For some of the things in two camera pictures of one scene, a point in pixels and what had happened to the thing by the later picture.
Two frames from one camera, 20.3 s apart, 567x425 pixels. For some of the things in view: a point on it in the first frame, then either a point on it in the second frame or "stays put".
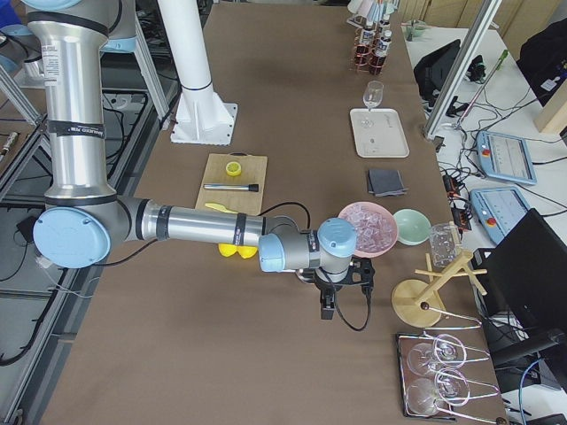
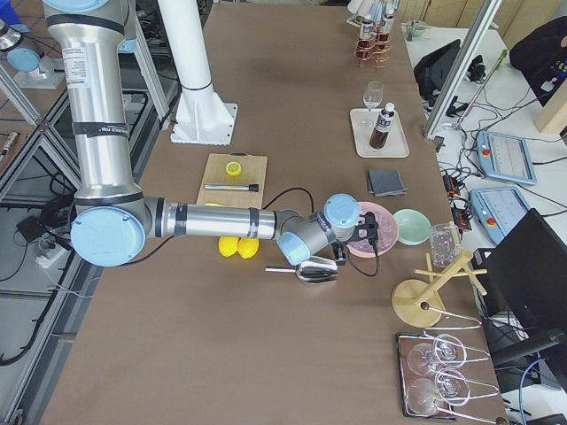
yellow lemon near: [227, 250] stays put
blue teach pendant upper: [505, 158] stays put
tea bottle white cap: [367, 42] -> [383, 127]
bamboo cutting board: [253, 169] stays put
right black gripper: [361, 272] -> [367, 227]
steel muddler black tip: [248, 188] stays put
